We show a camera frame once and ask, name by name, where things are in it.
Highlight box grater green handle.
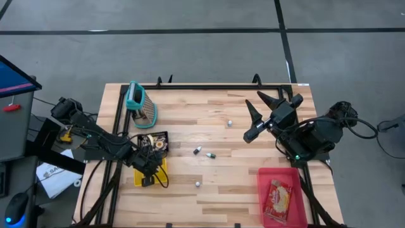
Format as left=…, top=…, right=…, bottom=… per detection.
left=125, top=80, right=158, bottom=129

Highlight yellow plastic basket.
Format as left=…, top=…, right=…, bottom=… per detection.
left=133, top=157, right=168, bottom=187

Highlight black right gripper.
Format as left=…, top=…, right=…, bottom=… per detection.
left=243, top=91, right=304, bottom=143

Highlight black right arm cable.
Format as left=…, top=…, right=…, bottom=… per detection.
left=297, top=116, right=379, bottom=140

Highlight black mouse blue light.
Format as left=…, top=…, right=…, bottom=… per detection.
left=4, top=192, right=30, bottom=226

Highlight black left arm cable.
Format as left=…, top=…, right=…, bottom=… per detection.
left=79, top=160, right=105, bottom=222

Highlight black support beam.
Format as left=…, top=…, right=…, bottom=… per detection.
left=27, top=117, right=87, bottom=175

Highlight white paper sheet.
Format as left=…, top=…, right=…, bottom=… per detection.
left=35, top=148, right=84, bottom=200

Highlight blue screen monitor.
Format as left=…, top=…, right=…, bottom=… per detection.
left=0, top=54, right=43, bottom=96

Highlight red yellow snack packet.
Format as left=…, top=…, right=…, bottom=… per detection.
left=263, top=179, right=293, bottom=224

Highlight black plastic basket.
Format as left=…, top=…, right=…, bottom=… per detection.
left=137, top=130, right=170, bottom=153

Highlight black floor cable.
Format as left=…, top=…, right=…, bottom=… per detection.
left=376, top=119, right=405, bottom=160

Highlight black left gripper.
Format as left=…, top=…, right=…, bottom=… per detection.
left=131, top=148, right=164, bottom=187

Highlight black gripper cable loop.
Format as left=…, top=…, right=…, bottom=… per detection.
left=153, top=164, right=170, bottom=189

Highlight translucent red plastic tray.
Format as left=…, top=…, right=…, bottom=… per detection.
left=256, top=167, right=308, bottom=228

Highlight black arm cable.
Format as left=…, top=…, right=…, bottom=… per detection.
left=297, top=116, right=379, bottom=140
left=79, top=160, right=105, bottom=222

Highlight gray cabinet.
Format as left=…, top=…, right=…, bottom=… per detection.
left=0, top=90, right=35, bottom=162

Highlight small red object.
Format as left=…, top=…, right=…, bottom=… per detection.
left=3, top=103, right=22, bottom=113

